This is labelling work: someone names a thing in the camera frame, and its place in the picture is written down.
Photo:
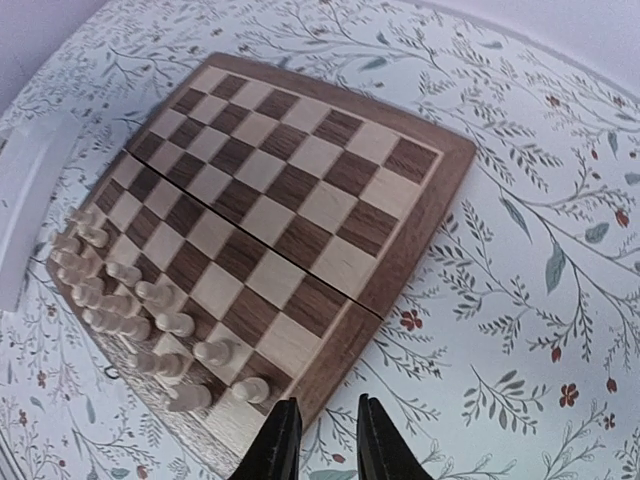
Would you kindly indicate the light chess piece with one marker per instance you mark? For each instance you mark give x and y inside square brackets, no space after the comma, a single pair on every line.
[74,278]
[167,365]
[214,354]
[91,298]
[73,261]
[136,327]

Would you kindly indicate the white divided tray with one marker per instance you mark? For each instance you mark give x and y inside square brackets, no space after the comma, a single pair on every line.
[33,155]

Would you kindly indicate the light pawn piece thirteenth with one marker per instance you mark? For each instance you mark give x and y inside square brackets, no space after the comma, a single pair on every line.
[127,275]

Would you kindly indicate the light pawn piece twelfth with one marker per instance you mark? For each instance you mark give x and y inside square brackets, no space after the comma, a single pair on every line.
[97,237]

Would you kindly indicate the light pawn piece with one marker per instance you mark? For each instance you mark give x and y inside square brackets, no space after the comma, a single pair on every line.
[158,296]
[178,324]
[252,390]
[81,217]

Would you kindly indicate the floral patterned table mat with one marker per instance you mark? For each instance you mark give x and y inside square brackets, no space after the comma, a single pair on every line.
[512,353]

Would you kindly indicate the wooden chessboard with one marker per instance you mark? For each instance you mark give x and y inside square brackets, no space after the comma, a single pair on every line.
[288,215]

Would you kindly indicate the light pawn piece eleventh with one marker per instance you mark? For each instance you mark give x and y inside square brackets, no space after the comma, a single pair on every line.
[185,397]

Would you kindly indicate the light chess piece fourteenth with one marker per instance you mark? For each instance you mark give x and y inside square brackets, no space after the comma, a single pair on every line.
[64,243]

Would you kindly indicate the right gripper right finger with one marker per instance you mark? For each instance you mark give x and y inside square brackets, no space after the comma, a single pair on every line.
[382,453]

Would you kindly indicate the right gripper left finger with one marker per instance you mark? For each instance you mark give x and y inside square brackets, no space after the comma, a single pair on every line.
[274,453]

